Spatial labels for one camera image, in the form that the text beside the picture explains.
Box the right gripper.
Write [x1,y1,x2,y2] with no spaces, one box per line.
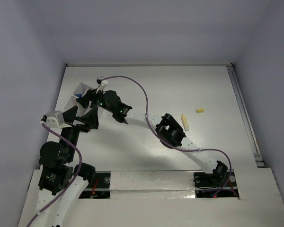
[76,86,115,114]

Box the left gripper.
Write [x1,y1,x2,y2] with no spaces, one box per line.
[61,104,99,160]

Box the yellow highlighter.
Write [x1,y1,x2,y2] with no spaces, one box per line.
[181,114,190,131]

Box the yellow highlighter cap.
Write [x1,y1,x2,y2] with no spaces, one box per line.
[196,108,204,113]

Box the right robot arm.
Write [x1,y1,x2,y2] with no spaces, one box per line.
[76,89,229,185]

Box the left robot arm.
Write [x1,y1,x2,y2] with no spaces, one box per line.
[28,106,99,227]

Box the white compartment organizer box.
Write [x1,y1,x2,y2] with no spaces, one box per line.
[63,82,98,119]

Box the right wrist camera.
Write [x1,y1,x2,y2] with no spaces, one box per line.
[96,77,108,93]

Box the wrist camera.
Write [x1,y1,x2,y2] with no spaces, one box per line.
[41,111,70,129]
[96,77,108,93]

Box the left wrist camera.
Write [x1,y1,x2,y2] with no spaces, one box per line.
[41,111,70,129]

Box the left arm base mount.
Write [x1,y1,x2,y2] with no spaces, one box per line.
[79,163,111,199]

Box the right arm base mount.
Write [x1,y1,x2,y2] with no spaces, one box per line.
[192,171,240,198]

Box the aluminium side rail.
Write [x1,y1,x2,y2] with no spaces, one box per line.
[226,64,266,168]

